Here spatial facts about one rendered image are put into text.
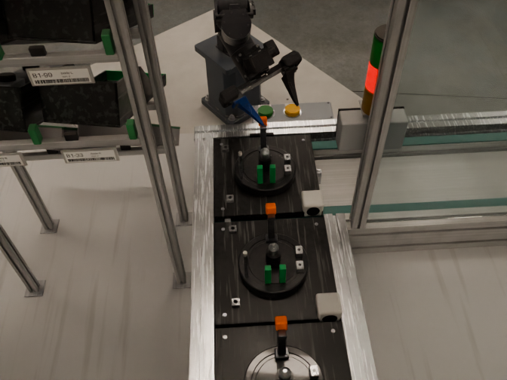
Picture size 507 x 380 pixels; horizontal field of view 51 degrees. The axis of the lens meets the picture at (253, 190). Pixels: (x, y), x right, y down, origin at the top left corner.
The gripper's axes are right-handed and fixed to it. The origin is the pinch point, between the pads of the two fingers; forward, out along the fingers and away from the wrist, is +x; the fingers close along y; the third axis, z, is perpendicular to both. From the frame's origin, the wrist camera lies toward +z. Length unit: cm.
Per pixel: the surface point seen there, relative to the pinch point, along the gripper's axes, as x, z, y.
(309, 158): 14.9, -15.0, 3.9
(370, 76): 6.7, 24.6, 11.1
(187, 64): -29, -60, -5
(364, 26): -29, -209, 117
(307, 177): 18.2, -11.4, 0.5
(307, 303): 37.6, 8.4, -15.7
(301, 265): 31.1, 7.1, -12.9
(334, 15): -46, -219, 108
